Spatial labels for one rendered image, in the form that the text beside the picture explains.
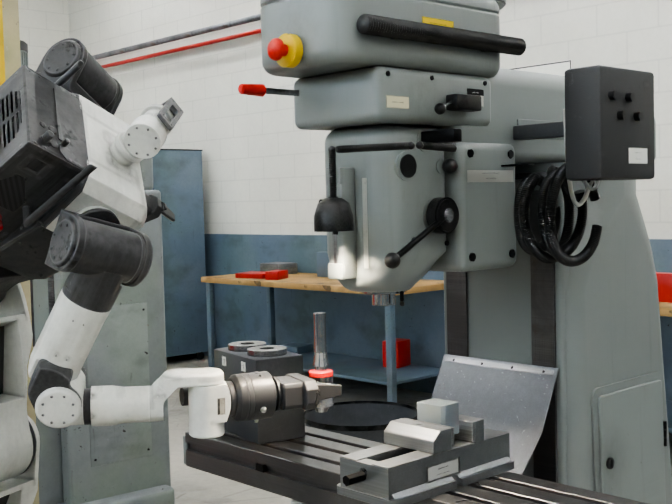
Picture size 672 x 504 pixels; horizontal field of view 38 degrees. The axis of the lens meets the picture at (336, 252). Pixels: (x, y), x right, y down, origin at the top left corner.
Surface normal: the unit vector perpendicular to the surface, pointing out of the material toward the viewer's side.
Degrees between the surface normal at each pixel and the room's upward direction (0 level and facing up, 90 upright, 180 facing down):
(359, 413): 86
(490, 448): 90
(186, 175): 90
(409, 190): 90
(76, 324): 108
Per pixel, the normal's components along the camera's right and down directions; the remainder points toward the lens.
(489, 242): 0.69, 0.02
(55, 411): 0.17, 0.35
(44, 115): 0.76, -0.54
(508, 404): -0.66, -0.41
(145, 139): -0.10, 0.47
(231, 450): -0.73, 0.05
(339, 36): -0.13, 0.06
